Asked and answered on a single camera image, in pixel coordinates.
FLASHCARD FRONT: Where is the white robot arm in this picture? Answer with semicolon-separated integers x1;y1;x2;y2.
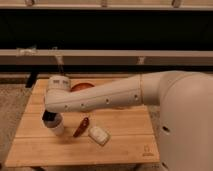
44;71;213;171

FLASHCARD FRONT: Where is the white ceramic cup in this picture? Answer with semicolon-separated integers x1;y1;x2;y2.
43;113;64;136

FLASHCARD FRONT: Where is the dark red chili pepper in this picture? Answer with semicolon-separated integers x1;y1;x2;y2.
73;117;89;137

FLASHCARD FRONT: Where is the orange round plate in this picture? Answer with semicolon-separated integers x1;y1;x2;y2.
70;83;94;92

